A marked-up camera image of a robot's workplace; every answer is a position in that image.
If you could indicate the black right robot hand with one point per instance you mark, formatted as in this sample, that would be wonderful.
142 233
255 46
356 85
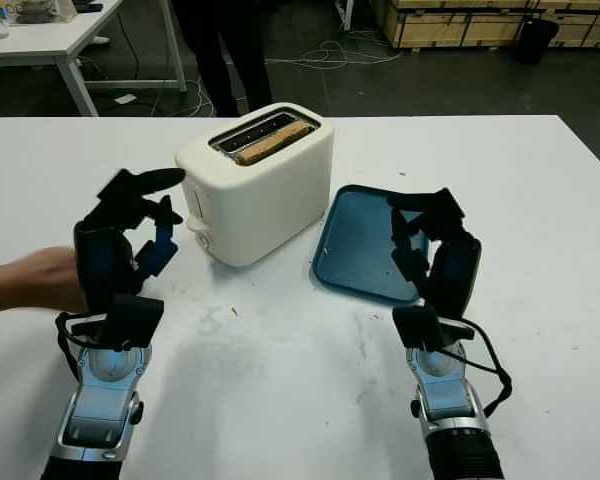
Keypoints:
457 270

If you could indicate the bare person hand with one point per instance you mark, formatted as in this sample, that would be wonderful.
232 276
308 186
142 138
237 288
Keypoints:
35 280

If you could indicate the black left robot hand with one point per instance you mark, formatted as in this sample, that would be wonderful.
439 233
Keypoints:
102 260

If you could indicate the cream white two-slot toaster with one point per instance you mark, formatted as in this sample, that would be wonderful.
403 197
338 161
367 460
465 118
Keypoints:
260 210

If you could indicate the slice of toast bread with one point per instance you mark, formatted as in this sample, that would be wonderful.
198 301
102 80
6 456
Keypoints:
270 145

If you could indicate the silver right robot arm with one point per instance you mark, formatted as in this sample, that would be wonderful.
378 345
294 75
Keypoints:
450 400

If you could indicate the blue plastic tray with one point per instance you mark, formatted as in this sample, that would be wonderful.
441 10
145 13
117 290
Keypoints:
355 240

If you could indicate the white paper sheet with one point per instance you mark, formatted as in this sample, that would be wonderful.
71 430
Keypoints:
124 98

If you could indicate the white office desk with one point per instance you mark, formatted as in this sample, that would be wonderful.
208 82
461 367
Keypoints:
55 35

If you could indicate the person in dark clothes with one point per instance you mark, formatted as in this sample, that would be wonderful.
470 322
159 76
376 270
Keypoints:
220 60

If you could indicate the black waste bin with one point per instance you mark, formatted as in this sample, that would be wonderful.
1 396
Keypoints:
535 40

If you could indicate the wooden shipping crates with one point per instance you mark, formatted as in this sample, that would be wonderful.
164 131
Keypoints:
455 25

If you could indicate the clear container with grey cloth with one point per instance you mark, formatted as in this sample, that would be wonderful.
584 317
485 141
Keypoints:
42 11

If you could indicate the white table leg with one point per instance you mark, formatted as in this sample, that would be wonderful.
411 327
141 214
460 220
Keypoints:
345 14

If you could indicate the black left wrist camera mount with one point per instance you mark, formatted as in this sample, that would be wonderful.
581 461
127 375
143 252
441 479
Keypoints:
135 320

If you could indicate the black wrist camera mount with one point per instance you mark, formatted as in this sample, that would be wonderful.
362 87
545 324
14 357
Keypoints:
135 320
420 327

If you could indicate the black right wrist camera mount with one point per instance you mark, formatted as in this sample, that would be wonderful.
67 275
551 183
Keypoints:
420 327

